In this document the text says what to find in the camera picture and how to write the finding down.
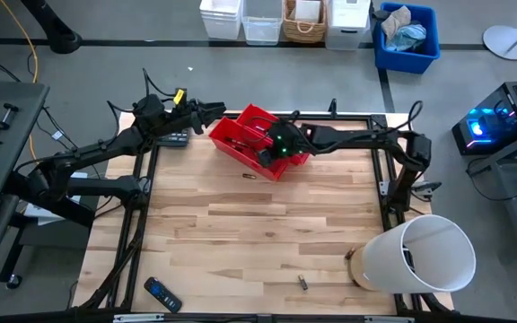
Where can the black desk calculator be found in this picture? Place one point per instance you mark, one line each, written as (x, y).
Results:
(175, 140)

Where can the black caster wheel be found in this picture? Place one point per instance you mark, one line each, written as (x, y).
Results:
(14, 281)

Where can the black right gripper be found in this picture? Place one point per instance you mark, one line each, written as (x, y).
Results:
(290, 143)

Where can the large blue bin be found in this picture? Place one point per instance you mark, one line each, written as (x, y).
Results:
(404, 63)

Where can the black clamp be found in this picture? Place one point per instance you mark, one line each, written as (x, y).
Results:
(5, 119)

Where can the white paper sheet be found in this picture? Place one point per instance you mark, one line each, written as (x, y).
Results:
(308, 10)

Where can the black stand base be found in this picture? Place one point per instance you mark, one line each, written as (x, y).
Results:
(63, 40)

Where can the grey side table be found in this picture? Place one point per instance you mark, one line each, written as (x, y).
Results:
(7, 170)

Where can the black remote control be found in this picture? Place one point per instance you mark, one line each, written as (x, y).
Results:
(162, 294)

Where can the light blue cloth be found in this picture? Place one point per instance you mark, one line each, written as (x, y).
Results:
(409, 37)

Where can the white lidded bin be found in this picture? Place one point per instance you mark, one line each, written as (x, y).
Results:
(347, 27)

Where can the red plastic bin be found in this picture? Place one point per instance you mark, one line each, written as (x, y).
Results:
(251, 112)
(222, 134)

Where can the white cylindrical bucket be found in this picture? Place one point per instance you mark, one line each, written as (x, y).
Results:
(388, 264)

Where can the white storage bin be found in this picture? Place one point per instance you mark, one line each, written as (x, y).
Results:
(220, 22)

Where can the grey round stand base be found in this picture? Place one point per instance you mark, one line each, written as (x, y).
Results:
(505, 45)

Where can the white floor tag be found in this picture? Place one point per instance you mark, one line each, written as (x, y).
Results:
(57, 135)

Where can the black table frame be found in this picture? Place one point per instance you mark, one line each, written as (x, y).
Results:
(353, 117)

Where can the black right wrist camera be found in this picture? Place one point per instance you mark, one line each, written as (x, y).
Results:
(265, 158)

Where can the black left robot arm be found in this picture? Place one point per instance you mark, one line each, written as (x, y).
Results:
(106, 143)

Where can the wicker basket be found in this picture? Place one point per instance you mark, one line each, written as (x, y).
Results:
(290, 27)

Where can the black silver AA battery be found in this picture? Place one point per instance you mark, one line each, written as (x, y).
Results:
(235, 142)

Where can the copper black battery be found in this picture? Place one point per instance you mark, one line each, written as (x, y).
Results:
(249, 176)
(350, 254)

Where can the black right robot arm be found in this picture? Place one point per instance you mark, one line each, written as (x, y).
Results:
(353, 134)

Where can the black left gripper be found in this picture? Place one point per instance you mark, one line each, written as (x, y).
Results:
(182, 116)

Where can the clear storage bin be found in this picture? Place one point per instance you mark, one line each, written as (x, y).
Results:
(262, 27)

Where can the beige cloth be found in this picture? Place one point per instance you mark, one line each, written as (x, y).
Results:
(397, 20)

